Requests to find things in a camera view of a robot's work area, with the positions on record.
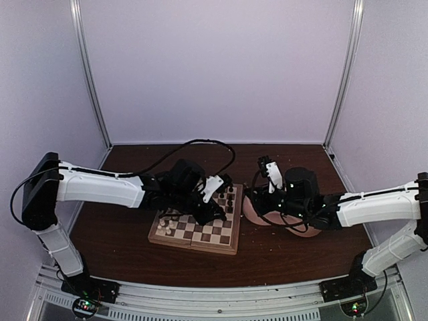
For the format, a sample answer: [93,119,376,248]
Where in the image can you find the pink plastic double bowl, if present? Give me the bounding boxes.
[242,188,322,237]

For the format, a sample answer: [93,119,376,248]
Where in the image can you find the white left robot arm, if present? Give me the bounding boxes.
[13,152,232,297]

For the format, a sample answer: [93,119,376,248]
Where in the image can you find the wooden chess board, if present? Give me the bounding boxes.
[148,183,243,255]

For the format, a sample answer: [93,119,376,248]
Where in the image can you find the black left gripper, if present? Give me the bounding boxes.
[170,187,225,227]

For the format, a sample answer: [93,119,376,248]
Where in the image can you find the aluminium frame post left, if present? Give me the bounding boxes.
[70,0,112,150]

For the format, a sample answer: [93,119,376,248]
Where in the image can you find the aluminium frame post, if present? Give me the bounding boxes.
[323,0,365,150]
[70,0,112,150]

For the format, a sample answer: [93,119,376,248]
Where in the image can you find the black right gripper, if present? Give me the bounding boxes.
[245,183,309,221]

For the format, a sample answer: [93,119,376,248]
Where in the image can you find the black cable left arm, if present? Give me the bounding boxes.
[114,138,236,181]

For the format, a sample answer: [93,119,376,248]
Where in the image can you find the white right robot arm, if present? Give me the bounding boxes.
[243,163,427,296]

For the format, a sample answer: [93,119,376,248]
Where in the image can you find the white chess pieces row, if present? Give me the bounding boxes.
[156,212,179,237]

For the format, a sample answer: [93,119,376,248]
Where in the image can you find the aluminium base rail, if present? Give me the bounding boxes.
[23,265,415,320]

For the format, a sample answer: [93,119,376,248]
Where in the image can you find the aluminium frame post right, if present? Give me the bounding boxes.
[323,0,365,150]

